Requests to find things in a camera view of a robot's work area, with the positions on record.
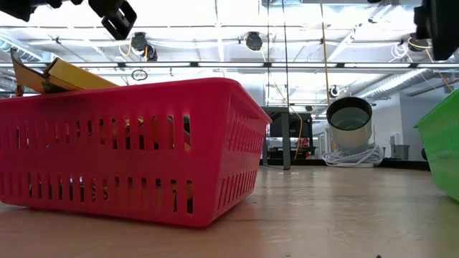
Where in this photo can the grey waste bin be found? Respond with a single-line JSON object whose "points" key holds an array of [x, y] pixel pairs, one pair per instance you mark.
{"points": [[399, 152]]}

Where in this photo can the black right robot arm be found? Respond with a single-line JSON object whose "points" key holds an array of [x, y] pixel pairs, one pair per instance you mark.
{"points": [[444, 28]]}

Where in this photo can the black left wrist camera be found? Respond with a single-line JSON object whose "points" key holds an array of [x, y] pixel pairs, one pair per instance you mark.
{"points": [[104, 5]]}

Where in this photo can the grey perforated metal shelf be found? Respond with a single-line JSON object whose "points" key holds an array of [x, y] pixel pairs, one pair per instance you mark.
{"points": [[285, 143]]}

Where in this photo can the green plastic basket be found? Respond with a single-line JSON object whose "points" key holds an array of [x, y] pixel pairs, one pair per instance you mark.
{"points": [[444, 161]]}

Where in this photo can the long ceiling light rail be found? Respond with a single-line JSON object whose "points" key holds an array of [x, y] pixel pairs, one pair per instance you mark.
{"points": [[229, 65]]}

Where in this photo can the silver ventilation duct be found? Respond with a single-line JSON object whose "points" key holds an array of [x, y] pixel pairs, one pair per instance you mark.
{"points": [[401, 84]]}

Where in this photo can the white column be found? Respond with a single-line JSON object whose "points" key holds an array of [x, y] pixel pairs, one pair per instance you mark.
{"points": [[256, 89]]}

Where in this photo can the red plastic basket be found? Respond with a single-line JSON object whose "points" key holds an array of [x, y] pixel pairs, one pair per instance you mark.
{"points": [[143, 100]]}

